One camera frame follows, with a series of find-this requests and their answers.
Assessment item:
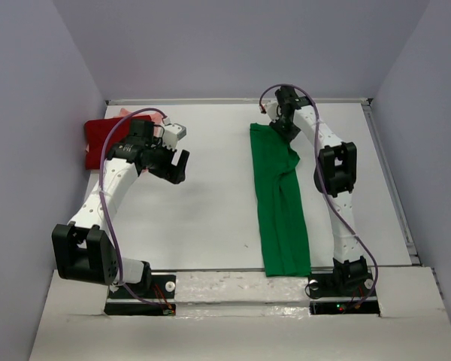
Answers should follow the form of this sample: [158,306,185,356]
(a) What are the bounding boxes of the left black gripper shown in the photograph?
[145,136,189,184]

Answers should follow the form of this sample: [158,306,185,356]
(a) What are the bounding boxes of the green t shirt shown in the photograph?
[250,123,311,277]

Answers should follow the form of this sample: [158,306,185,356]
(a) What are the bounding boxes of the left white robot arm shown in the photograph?
[51,118,189,297]

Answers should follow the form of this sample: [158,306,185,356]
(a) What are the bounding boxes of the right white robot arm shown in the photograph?
[259,83,375,302]

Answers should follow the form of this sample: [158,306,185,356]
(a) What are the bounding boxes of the pink folded t shirt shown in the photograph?
[118,108,163,137]

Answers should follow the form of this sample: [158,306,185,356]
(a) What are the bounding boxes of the red folded t shirt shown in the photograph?
[84,115,153,171]

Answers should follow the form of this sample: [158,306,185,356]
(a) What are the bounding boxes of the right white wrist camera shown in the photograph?
[259,100,280,121]

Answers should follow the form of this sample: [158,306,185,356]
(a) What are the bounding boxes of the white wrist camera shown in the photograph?
[161,117,187,150]
[259,100,280,121]

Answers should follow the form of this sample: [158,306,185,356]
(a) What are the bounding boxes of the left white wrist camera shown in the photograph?
[161,117,187,150]

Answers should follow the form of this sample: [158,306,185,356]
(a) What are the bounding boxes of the aluminium table rail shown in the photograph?
[105,98,373,106]

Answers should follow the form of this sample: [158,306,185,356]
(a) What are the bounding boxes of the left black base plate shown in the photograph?
[104,273,177,317]

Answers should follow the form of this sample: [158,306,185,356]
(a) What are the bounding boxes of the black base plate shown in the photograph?
[104,273,177,317]
[304,273,380,316]

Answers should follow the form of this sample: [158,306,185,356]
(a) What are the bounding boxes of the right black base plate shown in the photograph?
[304,273,380,316]

